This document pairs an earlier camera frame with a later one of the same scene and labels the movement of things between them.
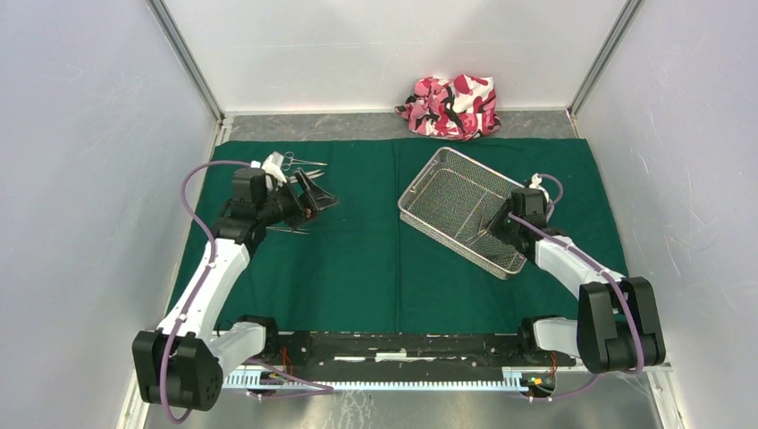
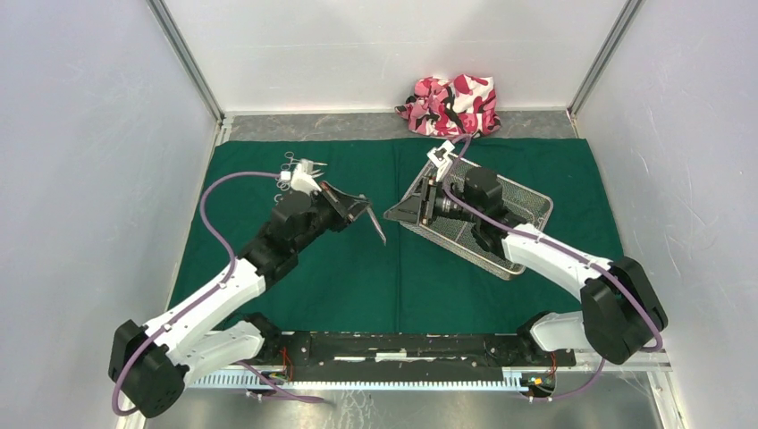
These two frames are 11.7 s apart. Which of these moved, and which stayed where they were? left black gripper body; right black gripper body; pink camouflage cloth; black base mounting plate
Moved: left black gripper body; right black gripper body
Stayed: pink camouflage cloth; black base mounting plate
